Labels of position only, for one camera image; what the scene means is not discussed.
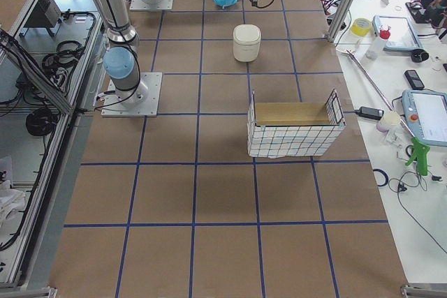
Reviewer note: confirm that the yellow tape roll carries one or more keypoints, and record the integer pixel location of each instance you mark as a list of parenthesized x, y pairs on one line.
[(361, 27)]

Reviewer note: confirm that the white bottle red cap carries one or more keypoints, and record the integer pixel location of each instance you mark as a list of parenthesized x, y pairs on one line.
[(378, 44)]

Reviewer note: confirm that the checkered cardboard box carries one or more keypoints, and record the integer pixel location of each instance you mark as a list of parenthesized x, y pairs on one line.
[(277, 130)]

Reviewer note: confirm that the teach pendant far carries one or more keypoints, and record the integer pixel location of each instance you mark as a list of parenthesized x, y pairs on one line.
[(403, 37)]

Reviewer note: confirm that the teach pendant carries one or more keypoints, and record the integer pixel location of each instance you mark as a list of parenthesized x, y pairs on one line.
[(425, 114), (403, 37)]

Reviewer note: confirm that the black power adapter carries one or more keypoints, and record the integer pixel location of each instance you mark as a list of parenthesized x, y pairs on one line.
[(369, 113)]

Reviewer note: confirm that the white round container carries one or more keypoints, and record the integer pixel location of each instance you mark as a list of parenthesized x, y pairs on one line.
[(389, 120)]

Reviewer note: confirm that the grey control box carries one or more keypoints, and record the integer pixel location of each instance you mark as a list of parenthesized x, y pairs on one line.
[(45, 15)]

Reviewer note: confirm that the teach pendant near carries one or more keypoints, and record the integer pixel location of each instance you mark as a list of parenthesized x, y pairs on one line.
[(425, 114)]

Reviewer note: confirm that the blue tape roll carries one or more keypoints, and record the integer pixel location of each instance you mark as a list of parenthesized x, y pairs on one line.
[(381, 177)]

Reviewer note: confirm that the green handled grabber tool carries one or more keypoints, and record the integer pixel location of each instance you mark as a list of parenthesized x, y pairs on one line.
[(420, 150)]

